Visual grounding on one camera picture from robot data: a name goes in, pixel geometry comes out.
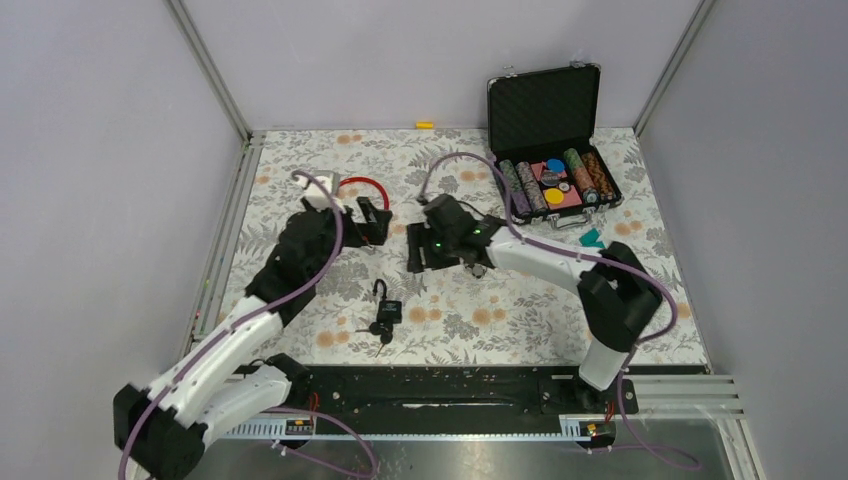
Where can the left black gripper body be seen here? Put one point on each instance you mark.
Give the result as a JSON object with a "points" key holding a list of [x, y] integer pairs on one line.
{"points": [[361, 234]]}

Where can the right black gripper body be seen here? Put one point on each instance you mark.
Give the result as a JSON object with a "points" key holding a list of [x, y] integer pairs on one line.
{"points": [[439, 248]]}

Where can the red cable lock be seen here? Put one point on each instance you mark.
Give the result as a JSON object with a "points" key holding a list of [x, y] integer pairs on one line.
{"points": [[364, 186]]}

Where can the black padlock with keys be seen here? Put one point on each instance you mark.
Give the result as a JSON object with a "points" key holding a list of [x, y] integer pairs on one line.
{"points": [[389, 314]]}

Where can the brass padlock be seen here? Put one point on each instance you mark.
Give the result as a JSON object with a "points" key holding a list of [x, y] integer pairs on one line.
{"points": [[477, 271]]}

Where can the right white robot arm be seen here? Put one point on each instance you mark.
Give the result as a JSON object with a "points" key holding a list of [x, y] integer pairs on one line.
{"points": [[618, 297]]}

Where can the yellow poker chip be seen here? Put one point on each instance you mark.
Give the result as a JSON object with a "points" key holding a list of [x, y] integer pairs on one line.
{"points": [[554, 197]]}

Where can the blue poker chip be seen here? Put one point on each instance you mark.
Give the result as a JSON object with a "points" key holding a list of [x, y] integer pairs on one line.
{"points": [[555, 165]]}

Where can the teal block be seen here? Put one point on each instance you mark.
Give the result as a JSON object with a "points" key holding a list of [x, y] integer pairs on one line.
{"points": [[592, 239]]}

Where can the black poker chip case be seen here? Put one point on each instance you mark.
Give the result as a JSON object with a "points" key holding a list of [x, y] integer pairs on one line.
{"points": [[536, 116]]}

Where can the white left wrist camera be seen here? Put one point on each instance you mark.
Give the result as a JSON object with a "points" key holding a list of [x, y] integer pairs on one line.
{"points": [[321, 192]]}

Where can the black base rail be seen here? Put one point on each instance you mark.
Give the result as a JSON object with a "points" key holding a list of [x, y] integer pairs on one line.
{"points": [[455, 400]]}

